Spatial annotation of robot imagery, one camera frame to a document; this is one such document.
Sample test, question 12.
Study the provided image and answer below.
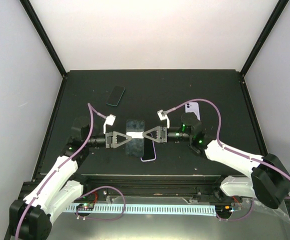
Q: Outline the small circuit board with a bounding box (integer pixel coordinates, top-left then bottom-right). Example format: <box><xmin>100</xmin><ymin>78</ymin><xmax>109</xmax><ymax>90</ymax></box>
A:
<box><xmin>76</xmin><ymin>203</ymin><xmax>94</xmax><ymax>212</ymax></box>

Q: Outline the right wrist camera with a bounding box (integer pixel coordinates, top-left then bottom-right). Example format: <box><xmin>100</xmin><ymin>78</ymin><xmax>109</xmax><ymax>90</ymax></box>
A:
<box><xmin>157</xmin><ymin>109</ymin><xmax>170</xmax><ymax>129</ymax></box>

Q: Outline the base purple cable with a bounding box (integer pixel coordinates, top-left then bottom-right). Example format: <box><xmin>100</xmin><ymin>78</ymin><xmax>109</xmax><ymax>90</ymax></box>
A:
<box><xmin>74</xmin><ymin>186</ymin><xmax>127</xmax><ymax>222</ymax></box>
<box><xmin>216</xmin><ymin>197</ymin><xmax>255</xmax><ymax>223</ymax></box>

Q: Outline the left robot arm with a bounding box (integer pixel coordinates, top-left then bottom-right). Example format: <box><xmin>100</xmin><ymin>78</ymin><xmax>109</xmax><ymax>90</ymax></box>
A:
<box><xmin>9</xmin><ymin>119</ymin><xmax>132</xmax><ymax>240</ymax></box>

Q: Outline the teal edged phone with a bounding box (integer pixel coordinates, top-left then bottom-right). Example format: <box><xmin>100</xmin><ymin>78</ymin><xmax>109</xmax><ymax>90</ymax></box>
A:
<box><xmin>106</xmin><ymin>85</ymin><xmax>125</xmax><ymax>107</ymax></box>

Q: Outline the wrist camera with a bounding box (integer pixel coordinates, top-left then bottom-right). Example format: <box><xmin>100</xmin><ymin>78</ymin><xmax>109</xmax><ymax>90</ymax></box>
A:
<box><xmin>157</xmin><ymin>109</ymin><xmax>170</xmax><ymax>129</ymax></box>
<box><xmin>103</xmin><ymin>114</ymin><xmax>116</xmax><ymax>134</ymax></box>

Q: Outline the lilac phone case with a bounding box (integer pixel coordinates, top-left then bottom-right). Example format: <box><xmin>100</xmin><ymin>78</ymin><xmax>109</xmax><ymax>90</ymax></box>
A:
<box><xmin>140</xmin><ymin>139</ymin><xmax>157</xmax><ymax>163</ymax></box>

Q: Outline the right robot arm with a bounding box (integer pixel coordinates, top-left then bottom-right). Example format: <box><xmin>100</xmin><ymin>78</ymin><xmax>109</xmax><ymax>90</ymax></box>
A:
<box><xmin>142</xmin><ymin>112</ymin><xmax>290</xmax><ymax>209</ymax></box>

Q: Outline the white slotted cable duct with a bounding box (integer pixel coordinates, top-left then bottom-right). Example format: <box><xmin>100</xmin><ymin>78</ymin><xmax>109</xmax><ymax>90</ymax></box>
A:
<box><xmin>64</xmin><ymin>203</ymin><xmax>216</xmax><ymax>217</ymax></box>

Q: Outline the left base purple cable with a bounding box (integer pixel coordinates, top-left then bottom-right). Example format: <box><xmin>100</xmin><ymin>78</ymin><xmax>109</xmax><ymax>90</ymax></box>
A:
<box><xmin>74</xmin><ymin>186</ymin><xmax>127</xmax><ymax>222</ymax></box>

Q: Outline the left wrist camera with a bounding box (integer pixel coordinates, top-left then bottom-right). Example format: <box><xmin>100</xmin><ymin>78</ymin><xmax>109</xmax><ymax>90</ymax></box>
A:
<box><xmin>103</xmin><ymin>114</ymin><xmax>116</xmax><ymax>134</ymax></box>

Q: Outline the lilac magsafe cased phone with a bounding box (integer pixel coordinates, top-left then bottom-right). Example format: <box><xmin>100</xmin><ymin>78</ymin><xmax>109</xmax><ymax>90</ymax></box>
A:
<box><xmin>184</xmin><ymin>101</ymin><xmax>201</xmax><ymax>120</ymax></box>

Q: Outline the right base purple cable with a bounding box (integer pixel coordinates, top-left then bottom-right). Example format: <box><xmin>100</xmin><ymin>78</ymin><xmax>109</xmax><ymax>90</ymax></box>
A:
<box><xmin>216</xmin><ymin>197</ymin><xmax>255</xmax><ymax>223</ymax></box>

